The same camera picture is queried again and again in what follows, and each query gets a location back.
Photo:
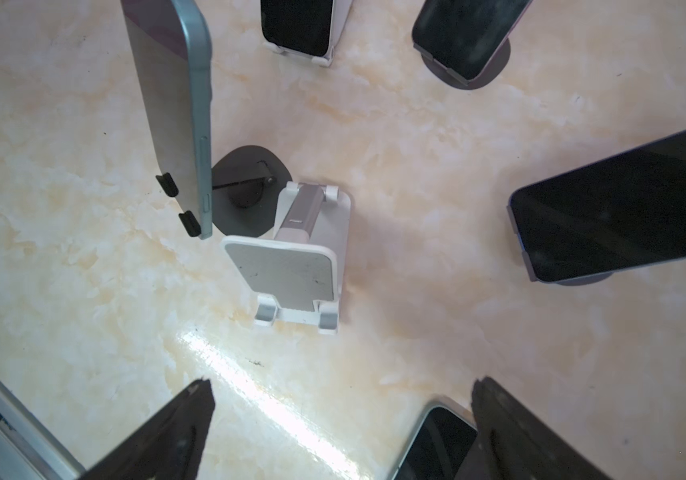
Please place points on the phone back left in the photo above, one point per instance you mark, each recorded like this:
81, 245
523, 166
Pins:
300, 25

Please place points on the purple phone tilted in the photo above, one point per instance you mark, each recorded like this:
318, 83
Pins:
623, 212

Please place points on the grey round stand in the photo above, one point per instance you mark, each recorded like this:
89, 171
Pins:
239, 198

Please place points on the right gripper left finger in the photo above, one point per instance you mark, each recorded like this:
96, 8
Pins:
170, 445

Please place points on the grey stand under tilted phone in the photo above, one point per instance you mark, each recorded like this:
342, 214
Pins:
585, 280

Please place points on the teal phone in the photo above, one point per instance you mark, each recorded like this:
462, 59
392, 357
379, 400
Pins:
171, 47
438, 443

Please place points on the phone back centre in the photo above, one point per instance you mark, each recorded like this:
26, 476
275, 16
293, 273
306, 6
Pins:
463, 35

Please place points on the white folding phone stand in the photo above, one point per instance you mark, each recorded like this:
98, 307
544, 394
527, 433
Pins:
298, 273

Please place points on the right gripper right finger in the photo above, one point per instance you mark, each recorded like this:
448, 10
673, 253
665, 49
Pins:
512, 443

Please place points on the white stand back left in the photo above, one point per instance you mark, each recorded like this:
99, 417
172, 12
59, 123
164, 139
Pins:
341, 9

